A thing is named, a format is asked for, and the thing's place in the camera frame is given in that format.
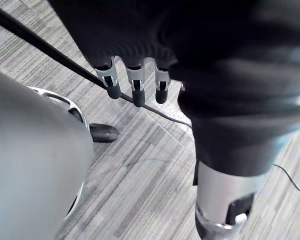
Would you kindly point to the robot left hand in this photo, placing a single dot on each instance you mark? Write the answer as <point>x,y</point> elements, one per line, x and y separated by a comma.
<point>215,75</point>

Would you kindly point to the dark robot foot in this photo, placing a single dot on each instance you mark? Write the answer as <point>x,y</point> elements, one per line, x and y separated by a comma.
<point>103,132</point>

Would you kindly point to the silver robot leg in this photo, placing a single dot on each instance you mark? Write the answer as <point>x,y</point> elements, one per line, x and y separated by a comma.
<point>35,155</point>

